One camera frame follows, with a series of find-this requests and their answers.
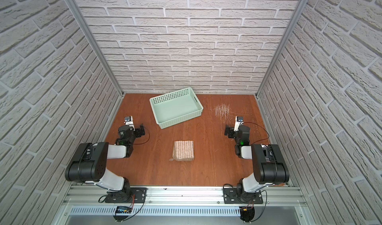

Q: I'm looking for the pink striped square dishcloth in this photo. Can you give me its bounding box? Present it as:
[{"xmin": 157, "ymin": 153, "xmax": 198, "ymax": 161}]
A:
[{"xmin": 169, "ymin": 140, "xmax": 195, "ymax": 161}]

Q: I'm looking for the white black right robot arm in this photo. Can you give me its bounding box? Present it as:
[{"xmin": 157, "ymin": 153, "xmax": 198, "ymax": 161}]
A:
[{"xmin": 224, "ymin": 125, "xmax": 290, "ymax": 202}]

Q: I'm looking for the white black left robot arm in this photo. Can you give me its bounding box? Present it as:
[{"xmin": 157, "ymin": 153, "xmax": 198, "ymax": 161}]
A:
[{"xmin": 64, "ymin": 124, "xmax": 145, "ymax": 203}]

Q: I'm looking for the mint green perforated basket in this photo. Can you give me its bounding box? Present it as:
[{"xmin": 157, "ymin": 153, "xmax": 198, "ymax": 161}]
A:
[{"xmin": 149, "ymin": 87, "xmax": 204, "ymax": 129}]

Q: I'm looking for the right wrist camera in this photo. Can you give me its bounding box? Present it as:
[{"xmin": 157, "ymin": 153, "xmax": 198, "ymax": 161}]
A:
[{"xmin": 234, "ymin": 116, "xmax": 244, "ymax": 131}]

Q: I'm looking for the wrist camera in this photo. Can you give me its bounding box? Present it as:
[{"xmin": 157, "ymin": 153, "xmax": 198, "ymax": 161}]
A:
[
  {"xmin": 124, "ymin": 116, "xmax": 135, "ymax": 130},
  {"xmin": 234, "ymin": 116, "xmax": 244, "ymax": 131}
]

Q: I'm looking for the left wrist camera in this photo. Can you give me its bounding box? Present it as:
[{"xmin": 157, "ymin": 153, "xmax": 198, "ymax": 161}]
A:
[{"xmin": 124, "ymin": 116, "xmax": 135, "ymax": 130}]

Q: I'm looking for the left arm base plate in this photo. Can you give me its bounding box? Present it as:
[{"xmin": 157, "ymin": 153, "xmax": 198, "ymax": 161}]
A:
[{"xmin": 104, "ymin": 187, "xmax": 148, "ymax": 204}]

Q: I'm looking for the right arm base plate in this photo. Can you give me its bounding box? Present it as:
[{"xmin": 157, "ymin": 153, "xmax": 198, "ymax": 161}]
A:
[{"xmin": 223, "ymin": 186, "xmax": 263, "ymax": 205}]

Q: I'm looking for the aluminium front rail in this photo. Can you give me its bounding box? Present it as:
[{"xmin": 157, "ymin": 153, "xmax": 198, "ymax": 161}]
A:
[{"xmin": 53, "ymin": 185, "xmax": 314, "ymax": 225}]

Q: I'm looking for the left controller board with wires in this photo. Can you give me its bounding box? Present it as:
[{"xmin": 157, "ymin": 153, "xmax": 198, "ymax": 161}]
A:
[{"xmin": 113, "ymin": 190, "xmax": 146, "ymax": 223}]

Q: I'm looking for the controller board with wires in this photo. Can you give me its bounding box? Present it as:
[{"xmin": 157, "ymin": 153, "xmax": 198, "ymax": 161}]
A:
[
  {"xmin": 113, "ymin": 190, "xmax": 146, "ymax": 223},
  {"xmin": 239, "ymin": 203, "xmax": 267, "ymax": 223}
]

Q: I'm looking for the right controller board with wires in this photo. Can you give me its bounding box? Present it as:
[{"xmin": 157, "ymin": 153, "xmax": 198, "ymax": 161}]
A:
[{"xmin": 239, "ymin": 203, "xmax": 267, "ymax": 223}]

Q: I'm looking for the aluminium corner post left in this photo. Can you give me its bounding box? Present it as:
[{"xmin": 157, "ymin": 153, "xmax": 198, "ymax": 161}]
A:
[{"xmin": 64, "ymin": 0, "xmax": 124, "ymax": 97}]

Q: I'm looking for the aluminium corner post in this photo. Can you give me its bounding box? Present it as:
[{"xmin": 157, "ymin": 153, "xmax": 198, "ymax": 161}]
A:
[
  {"xmin": 64, "ymin": 0, "xmax": 124, "ymax": 97},
  {"xmin": 255, "ymin": 0, "xmax": 309, "ymax": 99}
]

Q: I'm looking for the aluminium corner post right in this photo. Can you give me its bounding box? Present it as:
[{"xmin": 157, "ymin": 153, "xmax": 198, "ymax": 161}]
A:
[{"xmin": 255, "ymin": 0, "xmax": 309, "ymax": 99}]

